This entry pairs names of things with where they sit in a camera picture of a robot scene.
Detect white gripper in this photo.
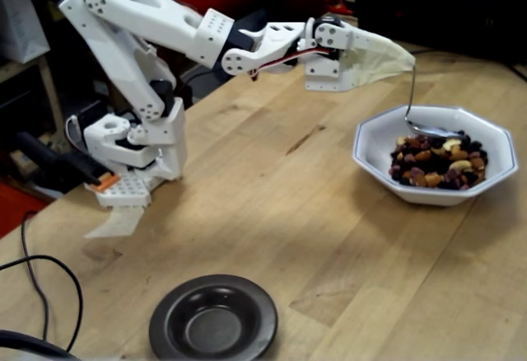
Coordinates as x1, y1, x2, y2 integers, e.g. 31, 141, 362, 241
303, 16, 374, 93

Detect beige masking tape wrap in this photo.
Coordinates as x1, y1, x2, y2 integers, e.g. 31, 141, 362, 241
347, 30, 417, 88

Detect metal spoon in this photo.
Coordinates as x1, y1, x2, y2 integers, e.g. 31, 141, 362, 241
404, 63, 469, 138

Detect white five-joint robot arm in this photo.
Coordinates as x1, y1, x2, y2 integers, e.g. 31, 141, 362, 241
57, 0, 308, 209

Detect white octagonal bowl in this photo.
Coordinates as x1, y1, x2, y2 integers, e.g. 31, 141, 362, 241
352, 104, 519, 208

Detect brown round plate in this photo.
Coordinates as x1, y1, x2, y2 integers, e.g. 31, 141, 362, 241
148, 274, 279, 361

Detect nut and dried fruit mix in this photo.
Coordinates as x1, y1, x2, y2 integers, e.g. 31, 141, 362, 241
389, 132, 489, 191

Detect wooden side shelf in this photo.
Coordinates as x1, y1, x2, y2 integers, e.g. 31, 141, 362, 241
0, 54, 65, 139

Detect black table clamp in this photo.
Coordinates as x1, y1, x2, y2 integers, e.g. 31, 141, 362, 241
14, 129, 120, 193

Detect white carton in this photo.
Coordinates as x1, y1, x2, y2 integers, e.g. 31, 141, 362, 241
0, 0, 51, 64

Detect black arched cable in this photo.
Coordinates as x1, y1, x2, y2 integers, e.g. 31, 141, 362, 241
0, 255, 86, 354

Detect thin dark cable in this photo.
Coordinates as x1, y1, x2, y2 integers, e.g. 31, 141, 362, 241
20, 211, 53, 344

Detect thick dark hose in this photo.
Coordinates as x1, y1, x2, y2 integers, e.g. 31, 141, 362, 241
0, 330, 79, 361

